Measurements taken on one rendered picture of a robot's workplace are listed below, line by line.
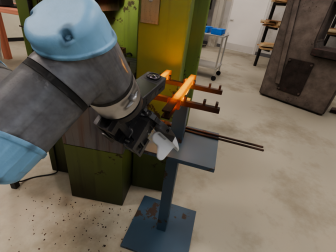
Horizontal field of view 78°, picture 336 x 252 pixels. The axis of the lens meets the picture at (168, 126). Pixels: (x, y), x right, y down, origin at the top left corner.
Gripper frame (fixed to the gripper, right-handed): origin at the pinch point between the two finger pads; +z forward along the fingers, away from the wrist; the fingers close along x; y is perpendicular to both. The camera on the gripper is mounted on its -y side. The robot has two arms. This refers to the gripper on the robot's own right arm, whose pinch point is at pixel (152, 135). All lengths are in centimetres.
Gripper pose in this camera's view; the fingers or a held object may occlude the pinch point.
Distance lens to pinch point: 51.5
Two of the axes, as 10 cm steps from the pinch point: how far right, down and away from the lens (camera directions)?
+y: -4.6, 8.3, -3.1
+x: 8.8, 3.7, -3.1
